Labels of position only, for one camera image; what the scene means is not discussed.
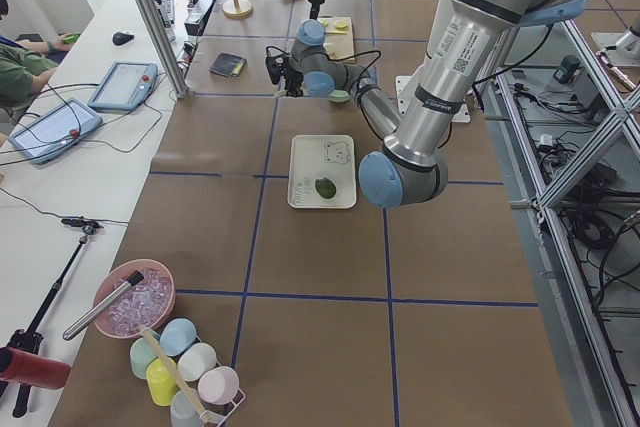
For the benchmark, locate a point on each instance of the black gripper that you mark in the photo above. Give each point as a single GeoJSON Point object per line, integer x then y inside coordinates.
{"type": "Point", "coordinates": [293, 79]}

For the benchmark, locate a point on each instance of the mint green bowl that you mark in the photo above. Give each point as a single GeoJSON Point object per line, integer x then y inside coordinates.
{"type": "Point", "coordinates": [339, 96]}

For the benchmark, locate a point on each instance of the pink bowl with ice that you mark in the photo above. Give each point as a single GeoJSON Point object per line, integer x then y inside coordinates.
{"type": "Point", "coordinates": [147, 304]}

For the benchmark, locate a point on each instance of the grey and yellow cloth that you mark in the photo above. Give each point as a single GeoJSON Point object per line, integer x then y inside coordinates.
{"type": "Point", "coordinates": [227, 65]}

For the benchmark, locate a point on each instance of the bamboo cutting board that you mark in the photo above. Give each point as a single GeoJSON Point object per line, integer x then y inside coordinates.
{"type": "Point", "coordinates": [339, 38]}

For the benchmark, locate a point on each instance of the wooden mug tree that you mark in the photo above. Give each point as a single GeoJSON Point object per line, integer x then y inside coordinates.
{"type": "Point", "coordinates": [237, 9]}

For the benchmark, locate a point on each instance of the white divided bear tray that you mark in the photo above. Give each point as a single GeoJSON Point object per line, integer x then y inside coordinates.
{"type": "Point", "coordinates": [317, 156]}

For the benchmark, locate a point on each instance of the green avocado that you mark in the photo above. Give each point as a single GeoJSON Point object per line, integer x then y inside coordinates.
{"type": "Point", "coordinates": [325, 188]}

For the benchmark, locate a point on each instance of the far blue teach pendant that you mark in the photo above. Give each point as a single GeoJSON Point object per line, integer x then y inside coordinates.
{"type": "Point", "coordinates": [125, 86]}

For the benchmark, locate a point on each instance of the blue teach pendant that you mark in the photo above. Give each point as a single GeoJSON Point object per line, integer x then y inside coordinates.
{"type": "Point", "coordinates": [55, 132]}
{"type": "Point", "coordinates": [125, 86]}

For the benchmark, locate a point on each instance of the black computer mouse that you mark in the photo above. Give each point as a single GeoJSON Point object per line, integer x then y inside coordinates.
{"type": "Point", "coordinates": [121, 38]}

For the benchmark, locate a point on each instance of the near blue teach pendant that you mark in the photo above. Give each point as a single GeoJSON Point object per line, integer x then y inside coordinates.
{"type": "Point", "coordinates": [55, 132]}

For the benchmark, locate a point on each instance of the light blue cup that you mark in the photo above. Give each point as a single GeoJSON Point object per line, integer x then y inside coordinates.
{"type": "Point", "coordinates": [178, 335]}

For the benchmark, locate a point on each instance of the white cup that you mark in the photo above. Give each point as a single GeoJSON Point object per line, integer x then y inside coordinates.
{"type": "Point", "coordinates": [196, 361]}

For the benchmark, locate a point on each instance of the light green cup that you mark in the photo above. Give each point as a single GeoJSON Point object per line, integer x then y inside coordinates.
{"type": "Point", "coordinates": [141, 355]}

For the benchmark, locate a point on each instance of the pink cup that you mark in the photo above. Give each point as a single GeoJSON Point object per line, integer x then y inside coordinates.
{"type": "Point", "coordinates": [219, 386]}

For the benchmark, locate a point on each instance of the yellow cup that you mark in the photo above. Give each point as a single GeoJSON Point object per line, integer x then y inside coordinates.
{"type": "Point", "coordinates": [162, 387]}

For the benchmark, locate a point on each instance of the red bottle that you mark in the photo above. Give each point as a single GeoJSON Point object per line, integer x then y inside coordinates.
{"type": "Point", "coordinates": [26, 368]}

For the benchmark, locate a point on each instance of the aluminium frame post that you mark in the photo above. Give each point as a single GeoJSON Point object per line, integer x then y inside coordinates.
{"type": "Point", "coordinates": [163, 47]}

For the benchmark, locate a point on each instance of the steel ice scoop handle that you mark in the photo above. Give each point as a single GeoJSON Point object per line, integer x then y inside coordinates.
{"type": "Point", "coordinates": [90, 316]}

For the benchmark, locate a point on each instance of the white wire cup rack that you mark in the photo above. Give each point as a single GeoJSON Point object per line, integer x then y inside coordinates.
{"type": "Point", "coordinates": [187, 408]}

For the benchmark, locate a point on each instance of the black camera tripod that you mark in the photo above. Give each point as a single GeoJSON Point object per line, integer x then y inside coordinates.
{"type": "Point", "coordinates": [30, 339]}

